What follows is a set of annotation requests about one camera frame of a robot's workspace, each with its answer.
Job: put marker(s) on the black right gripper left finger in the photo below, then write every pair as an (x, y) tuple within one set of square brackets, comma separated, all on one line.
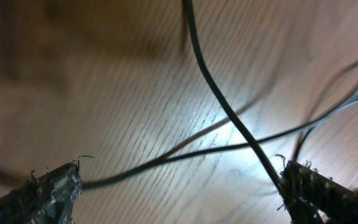
[(47, 199)]

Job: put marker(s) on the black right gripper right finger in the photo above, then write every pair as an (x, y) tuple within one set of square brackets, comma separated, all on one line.
[(307, 192)]

